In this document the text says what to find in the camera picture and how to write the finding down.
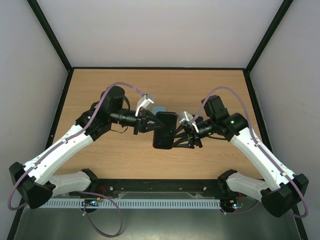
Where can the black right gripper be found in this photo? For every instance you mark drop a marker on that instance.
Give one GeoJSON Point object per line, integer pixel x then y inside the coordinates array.
{"type": "Point", "coordinates": [193, 134]}

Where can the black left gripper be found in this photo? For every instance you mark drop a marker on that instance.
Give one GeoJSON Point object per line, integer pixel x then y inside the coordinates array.
{"type": "Point", "coordinates": [141, 122]}

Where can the black phone case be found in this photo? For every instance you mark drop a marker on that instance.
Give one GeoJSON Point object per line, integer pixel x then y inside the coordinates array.
{"type": "Point", "coordinates": [163, 137]}

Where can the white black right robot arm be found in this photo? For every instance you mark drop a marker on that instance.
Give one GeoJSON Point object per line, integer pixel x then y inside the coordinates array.
{"type": "Point", "coordinates": [279, 190]}

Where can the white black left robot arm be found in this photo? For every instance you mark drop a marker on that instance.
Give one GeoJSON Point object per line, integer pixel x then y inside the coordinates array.
{"type": "Point", "coordinates": [35, 180]}

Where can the light blue card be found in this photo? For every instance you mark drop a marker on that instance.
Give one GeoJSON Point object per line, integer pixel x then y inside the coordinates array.
{"type": "Point", "coordinates": [157, 109]}

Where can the right circuit board with leds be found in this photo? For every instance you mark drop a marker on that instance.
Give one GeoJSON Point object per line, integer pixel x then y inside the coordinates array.
{"type": "Point", "coordinates": [236, 203]}

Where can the circuit board with leds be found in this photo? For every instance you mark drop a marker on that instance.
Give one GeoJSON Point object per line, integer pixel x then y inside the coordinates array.
{"type": "Point", "coordinates": [94, 202]}
{"type": "Point", "coordinates": [236, 203]}

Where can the left circuit board with leds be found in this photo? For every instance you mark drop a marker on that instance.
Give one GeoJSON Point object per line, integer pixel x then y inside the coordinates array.
{"type": "Point", "coordinates": [94, 202]}

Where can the grey metal front plate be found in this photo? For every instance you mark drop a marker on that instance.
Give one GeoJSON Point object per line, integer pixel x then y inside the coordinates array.
{"type": "Point", "coordinates": [154, 224]}

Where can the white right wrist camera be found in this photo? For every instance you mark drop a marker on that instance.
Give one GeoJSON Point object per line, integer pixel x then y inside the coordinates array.
{"type": "Point", "coordinates": [184, 118]}

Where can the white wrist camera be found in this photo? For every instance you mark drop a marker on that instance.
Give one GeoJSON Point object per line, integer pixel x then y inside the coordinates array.
{"type": "Point", "coordinates": [146, 102]}
{"type": "Point", "coordinates": [184, 118]}

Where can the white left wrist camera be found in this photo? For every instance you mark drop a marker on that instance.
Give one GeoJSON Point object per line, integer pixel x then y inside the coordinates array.
{"type": "Point", "coordinates": [146, 102]}

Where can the white slotted cable duct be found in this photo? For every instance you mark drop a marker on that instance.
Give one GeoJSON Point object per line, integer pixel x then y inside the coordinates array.
{"type": "Point", "coordinates": [73, 203]}

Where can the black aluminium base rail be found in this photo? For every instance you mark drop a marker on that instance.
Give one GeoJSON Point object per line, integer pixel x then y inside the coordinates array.
{"type": "Point", "coordinates": [204, 187]}

